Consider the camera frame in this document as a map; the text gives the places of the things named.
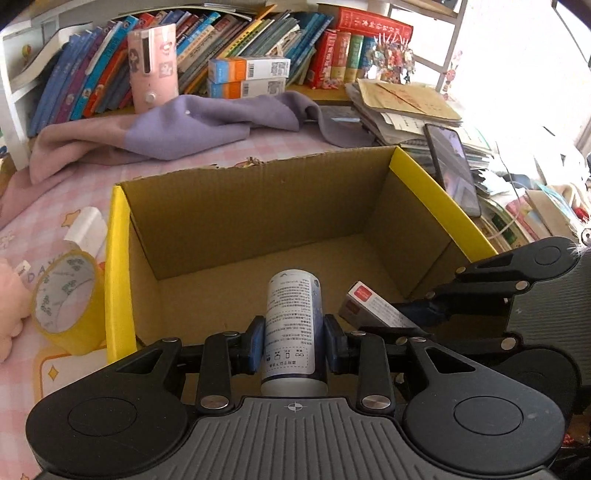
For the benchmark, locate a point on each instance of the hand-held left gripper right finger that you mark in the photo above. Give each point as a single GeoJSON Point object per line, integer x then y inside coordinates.
{"type": "Point", "coordinates": [333, 345]}

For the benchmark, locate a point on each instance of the colourful paper figure decoration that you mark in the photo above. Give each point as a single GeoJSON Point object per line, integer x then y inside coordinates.
{"type": "Point", "coordinates": [392, 60]}

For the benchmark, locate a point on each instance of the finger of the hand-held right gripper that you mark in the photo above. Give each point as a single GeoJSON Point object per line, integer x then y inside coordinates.
{"type": "Point", "coordinates": [427, 311]}
{"type": "Point", "coordinates": [461, 340]}

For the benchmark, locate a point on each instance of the brown paper envelope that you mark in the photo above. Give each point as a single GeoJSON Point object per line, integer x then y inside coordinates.
{"type": "Point", "coordinates": [406, 99]}

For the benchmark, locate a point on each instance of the red and white carton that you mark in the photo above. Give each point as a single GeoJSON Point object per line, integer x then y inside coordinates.
{"type": "Point", "coordinates": [369, 300]}

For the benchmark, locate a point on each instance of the pink handheld device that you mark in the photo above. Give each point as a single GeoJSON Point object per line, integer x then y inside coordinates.
{"type": "Point", "coordinates": [152, 69]}

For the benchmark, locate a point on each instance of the white tape piece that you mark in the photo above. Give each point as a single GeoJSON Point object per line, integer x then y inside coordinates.
{"type": "Point", "coordinates": [85, 228]}

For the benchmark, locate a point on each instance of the purple cloth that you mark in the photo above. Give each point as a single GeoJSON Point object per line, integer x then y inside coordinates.
{"type": "Point", "coordinates": [207, 122]}

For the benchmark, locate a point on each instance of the orange blue white carton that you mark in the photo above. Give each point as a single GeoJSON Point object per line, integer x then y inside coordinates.
{"type": "Point", "coordinates": [249, 69]}
{"type": "Point", "coordinates": [244, 88]}

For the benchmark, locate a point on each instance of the pink plush toy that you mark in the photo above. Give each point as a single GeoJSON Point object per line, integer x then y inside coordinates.
{"type": "Point", "coordinates": [9, 300]}

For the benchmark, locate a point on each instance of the yellow cardboard box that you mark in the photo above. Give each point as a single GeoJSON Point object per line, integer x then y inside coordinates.
{"type": "Point", "coordinates": [258, 221]}

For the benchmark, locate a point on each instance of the open white book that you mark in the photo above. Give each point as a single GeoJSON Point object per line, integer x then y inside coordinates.
{"type": "Point", "coordinates": [37, 57]}

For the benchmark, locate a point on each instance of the pink checkered tablecloth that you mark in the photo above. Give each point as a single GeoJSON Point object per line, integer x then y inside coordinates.
{"type": "Point", "coordinates": [51, 217]}

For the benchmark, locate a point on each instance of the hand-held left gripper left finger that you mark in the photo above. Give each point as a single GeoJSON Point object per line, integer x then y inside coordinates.
{"type": "Point", "coordinates": [254, 345]}

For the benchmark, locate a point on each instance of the yellow tape roll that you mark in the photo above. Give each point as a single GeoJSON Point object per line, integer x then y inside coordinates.
{"type": "Point", "coordinates": [90, 325]}

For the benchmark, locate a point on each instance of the black smartphone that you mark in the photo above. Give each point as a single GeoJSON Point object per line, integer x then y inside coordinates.
{"type": "Point", "coordinates": [455, 170]}

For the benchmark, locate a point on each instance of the white spray bottle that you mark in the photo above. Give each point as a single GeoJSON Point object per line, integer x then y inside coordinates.
{"type": "Point", "coordinates": [291, 314]}

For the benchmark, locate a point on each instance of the stack of papers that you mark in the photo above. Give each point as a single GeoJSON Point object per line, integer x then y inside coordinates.
{"type": "Point", "coordinates": [388, 127]}

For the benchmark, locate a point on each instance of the white bookshelf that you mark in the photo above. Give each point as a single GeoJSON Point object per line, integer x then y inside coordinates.
{"type": "Point", "coordinates": [14, 106]}

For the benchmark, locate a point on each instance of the thick red book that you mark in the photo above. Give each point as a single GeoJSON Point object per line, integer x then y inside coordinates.
{"type": "Point", "coordinates": [369, 25]}

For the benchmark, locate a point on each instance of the row of colourful books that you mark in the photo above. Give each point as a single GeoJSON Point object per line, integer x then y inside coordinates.
{"type": "Point", "coordinates": [92, 69]}

